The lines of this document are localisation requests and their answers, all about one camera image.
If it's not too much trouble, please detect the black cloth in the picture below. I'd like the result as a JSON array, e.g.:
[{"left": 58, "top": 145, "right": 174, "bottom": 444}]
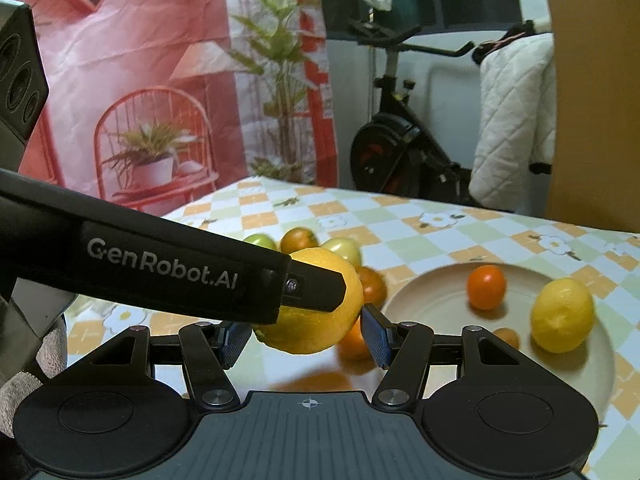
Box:
[{"left": 472, "top": 20, "right": 553, "bottom": 66}]

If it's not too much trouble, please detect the black exercise bike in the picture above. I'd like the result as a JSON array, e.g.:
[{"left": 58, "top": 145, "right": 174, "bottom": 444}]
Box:
[{"left": 347, "top": 17, "right": 538, "bottom": 206}]

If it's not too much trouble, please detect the green round fruit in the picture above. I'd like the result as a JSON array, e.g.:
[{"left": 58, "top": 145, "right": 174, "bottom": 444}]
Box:
[{"left": 243, "top": 232, "right": 277, "bottom": 252}]

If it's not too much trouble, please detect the printed red backdrop cloth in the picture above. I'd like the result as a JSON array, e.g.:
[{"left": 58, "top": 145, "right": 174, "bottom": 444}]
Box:
[{"left": 0, "top": 0, "right": 338, "bottom": 218}]

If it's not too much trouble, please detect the orange-brown round fruit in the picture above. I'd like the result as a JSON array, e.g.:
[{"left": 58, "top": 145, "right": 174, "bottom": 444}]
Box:
[{"left": 280, "top": 227, "right": 319, "bottom": 256}]

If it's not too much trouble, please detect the yellow-green round fruit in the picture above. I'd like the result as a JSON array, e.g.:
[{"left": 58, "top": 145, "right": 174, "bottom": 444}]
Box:
[{"left": 320, "top": 236, "right": 362, "bottom": 268}]

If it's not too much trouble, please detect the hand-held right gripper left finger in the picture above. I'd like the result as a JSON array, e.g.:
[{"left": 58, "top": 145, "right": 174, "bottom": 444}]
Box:
[{"left": 90, "top": 321, "right": 253, "bottom": 409}]

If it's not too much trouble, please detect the checkered flower tablecloth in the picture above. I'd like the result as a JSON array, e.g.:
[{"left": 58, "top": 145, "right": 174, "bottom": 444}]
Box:
[{"left": 62, "top": 176, "right": 640, "bottom": 480}]

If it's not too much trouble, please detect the person's left hand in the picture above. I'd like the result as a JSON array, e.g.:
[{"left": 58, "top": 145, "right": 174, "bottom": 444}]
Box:
[{"left": 0, "top": 317, "right": 69, "bottom": 438}]

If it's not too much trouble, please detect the small yellow-brown fruit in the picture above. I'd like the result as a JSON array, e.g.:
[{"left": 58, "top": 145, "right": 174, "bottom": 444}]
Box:
[{"left": 492, "top": 326, "right": 521, "bottom": 351}]

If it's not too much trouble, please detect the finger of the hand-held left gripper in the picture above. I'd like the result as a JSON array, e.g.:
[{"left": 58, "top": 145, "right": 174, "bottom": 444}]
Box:
[{"left": 279, "top": 256, "right": 349, "bottom": 312}]

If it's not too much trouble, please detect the wooden board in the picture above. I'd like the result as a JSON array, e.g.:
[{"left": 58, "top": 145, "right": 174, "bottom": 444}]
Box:
[{"left": 537, "top": 0, "right": 640, "bottom": 233}]

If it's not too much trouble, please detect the white quilted jacket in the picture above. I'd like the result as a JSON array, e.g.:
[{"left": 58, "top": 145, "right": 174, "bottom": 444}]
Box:
[{"left": 470, "top": 32, "right": 557, "bottom": 211}]

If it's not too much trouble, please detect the dark red-orange round fruit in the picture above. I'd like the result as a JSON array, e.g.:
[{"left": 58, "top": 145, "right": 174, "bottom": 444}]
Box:
[{"left": 355, "top": 266, "right": 388, "bottom": 318}]

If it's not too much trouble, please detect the beige round plate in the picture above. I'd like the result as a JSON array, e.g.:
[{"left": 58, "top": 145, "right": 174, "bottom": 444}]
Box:
[{"left": 382, "top": 261, "right": 640, "bottom": 428}]

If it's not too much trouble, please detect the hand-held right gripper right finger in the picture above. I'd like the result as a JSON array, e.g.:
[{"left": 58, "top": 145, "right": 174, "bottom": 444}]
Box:
[{"left": 361, "top": 304, "right": 523, "bottom": 408}]

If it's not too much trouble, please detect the large yellow lemon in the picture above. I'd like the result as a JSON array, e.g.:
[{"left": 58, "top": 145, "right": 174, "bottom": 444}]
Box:
[{"left": 252, "top": 248, "right": 364, "bottom": 356}]

